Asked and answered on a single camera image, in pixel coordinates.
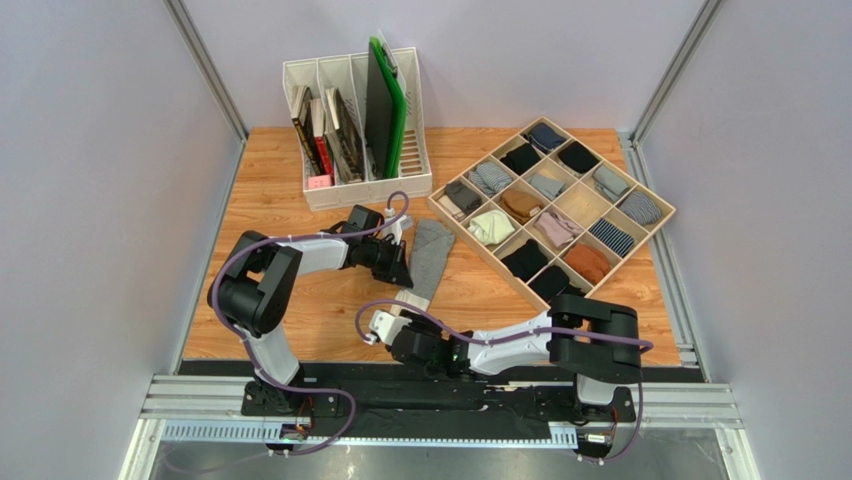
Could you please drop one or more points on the brown rolled cloth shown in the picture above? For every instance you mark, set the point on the brown rolled cloth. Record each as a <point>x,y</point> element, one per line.
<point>520,205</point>

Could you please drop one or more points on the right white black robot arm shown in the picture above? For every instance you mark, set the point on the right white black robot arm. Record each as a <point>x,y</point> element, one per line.
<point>598,342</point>

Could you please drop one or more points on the black rolled cloth lower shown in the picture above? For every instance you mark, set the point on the black rolled cloth lower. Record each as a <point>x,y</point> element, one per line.
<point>526,261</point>

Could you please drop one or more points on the grey rolled cloth right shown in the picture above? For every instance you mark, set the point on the grey rolled cloth right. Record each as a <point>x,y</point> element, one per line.
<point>609,184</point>

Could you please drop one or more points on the pale green rolled cloth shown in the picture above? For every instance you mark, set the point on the pale green rolled cloth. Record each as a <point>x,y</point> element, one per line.
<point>491,228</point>

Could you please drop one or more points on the dark patterned book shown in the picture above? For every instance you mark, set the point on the dark patterned book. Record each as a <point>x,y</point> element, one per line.
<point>343,138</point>

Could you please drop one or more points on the dark grey rolled cloth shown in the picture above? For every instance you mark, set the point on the dark grey rolled cloth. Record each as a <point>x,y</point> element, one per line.
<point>463,197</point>

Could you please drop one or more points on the black rolled cloth right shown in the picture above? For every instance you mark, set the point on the black rolled cloth right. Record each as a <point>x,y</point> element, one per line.
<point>577,158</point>

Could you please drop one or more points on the black rolled cloth bottom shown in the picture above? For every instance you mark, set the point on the black rolled cloth bottom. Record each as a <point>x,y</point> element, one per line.
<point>552,282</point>

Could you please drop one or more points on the black rolled cloth top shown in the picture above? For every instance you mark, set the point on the black rolled cloth top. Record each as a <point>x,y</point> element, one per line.
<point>521,159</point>

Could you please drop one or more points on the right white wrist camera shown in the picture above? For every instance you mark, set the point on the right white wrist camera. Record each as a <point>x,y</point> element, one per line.
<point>384,327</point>

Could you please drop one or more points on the black book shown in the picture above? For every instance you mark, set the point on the black book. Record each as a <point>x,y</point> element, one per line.
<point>301,111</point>

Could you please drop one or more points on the black rolled cloth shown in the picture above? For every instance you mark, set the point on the black rolled cloth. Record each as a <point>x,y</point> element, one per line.
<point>521,159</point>
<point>577,158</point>
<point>526,261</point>
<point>552,282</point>

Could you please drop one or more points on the grey white underwear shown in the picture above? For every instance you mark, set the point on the grey white underwear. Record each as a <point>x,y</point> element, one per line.
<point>433,243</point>

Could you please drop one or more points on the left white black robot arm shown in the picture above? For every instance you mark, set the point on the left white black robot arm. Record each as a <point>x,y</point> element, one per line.
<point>251,292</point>

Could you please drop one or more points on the red book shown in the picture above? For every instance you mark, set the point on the red book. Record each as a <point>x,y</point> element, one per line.
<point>318,118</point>

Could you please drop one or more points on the striped grey rolled cloth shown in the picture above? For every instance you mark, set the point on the striped grey rolled cloth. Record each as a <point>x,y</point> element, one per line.
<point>489,178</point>

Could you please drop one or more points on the white file organizer rack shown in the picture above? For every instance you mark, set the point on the white file organizer rack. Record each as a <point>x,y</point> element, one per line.
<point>349,75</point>

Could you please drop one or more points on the pink rolled cloth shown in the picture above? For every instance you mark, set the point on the pink rolled cloth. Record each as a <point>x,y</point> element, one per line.
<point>558,229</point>

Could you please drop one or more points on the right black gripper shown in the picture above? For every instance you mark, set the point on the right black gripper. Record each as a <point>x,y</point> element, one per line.
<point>402,336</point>

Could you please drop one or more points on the navy striped rolled cloth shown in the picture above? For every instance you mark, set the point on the navy striped rolled cloth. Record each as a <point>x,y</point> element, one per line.
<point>613,237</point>

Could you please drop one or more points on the grey striped cloth far right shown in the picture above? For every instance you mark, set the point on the grey striped cloth far right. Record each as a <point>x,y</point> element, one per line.
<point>641,208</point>

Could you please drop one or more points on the wooden compartment organizer box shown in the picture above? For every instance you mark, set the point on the wooden compartment organizer box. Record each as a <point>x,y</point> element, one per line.
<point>580,202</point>

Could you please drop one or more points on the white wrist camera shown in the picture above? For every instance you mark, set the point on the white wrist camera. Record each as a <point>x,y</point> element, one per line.
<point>394,232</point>
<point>384,327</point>

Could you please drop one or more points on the green black clipboard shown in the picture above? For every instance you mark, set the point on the green black clipboard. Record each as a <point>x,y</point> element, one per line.
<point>386,110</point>

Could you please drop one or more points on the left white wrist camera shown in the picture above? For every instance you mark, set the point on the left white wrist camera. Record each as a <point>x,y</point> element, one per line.
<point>394,232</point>

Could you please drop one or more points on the grey folded cloth centre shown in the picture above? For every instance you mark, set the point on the grey folded cloth centre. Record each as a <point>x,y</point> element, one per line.
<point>549,187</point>

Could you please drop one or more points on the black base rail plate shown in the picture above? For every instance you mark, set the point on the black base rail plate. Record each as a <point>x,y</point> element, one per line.
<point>399,402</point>

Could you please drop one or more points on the rust orange rolled cloth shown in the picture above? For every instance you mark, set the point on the rust orange rolled cloth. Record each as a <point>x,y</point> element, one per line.
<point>588,262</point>

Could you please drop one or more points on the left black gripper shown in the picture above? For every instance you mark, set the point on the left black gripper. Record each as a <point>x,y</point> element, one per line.
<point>397,271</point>

